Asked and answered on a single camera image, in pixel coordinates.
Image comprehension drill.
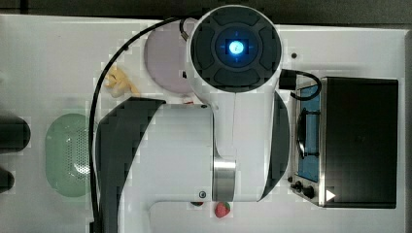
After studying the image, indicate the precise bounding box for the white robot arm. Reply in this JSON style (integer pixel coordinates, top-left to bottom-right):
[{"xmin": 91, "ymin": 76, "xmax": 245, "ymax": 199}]
[{"xmin": 95, "ymin": 5, "xmax": 290, "ymax": 233}]

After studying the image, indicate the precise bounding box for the green oval strainer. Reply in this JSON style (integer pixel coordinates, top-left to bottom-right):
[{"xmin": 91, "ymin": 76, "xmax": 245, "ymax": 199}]
[{"xmin": 45, "ymin": 114, "xmax": 90, "ymax": 197}]

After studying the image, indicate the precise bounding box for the round purple plate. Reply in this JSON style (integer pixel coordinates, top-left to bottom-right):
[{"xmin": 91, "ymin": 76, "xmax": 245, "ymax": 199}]
[{"xmin": 144, "ymin": 21, "xmax": 191, "ymax": 94}]

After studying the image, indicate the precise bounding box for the small red plush fruit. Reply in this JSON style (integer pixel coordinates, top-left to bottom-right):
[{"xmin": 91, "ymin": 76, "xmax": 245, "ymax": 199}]
[{"xmin": 190, "ymin": 202, "xmax": 204, "ymax": 207}]

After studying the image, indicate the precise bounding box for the plush strawberry with green top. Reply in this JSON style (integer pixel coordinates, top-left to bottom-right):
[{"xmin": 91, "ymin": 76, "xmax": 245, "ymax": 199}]
[{"xmin": 215, "ymin": 202, "xmax": 231, "ymax": 218}]

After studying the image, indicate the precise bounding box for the yellow plush banana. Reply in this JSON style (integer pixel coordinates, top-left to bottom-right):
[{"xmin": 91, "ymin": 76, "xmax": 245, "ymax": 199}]
[{"xmin": 105, "ymin": 66, "xmax": 140, "ymax": 98}]

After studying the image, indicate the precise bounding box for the black toaster oven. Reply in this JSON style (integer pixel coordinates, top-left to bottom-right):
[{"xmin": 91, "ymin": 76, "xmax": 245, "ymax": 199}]
[{"xmin": 289, "ymin": 77, "xmax": 398, "ymax": 209}]

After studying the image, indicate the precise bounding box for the black cylinder base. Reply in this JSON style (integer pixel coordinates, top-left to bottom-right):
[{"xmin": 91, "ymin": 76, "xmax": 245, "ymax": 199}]
[{"xmin": 0, "ymin": 116, "xmax": 31, "ymax": 153}]

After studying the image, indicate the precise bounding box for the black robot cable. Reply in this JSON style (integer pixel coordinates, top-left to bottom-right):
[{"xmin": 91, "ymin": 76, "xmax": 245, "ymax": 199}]
[{"xmin": 87, "ymin": 17, "xmax": 183, "ymax": 233}]

